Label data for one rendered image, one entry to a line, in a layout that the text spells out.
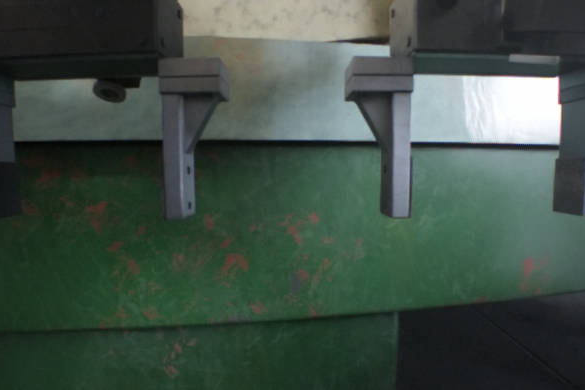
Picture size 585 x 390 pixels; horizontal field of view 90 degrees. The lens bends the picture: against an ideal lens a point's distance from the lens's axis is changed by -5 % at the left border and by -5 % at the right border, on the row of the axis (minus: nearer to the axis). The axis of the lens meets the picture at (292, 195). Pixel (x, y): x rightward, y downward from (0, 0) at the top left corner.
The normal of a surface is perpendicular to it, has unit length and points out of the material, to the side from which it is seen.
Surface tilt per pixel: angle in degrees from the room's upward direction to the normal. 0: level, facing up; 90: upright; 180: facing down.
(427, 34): 90
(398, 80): 90
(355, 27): 90
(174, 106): 90
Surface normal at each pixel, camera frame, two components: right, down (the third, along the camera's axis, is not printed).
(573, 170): -1.00, 0.00
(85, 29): 0.00, 0.08
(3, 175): 1.00, 0.00
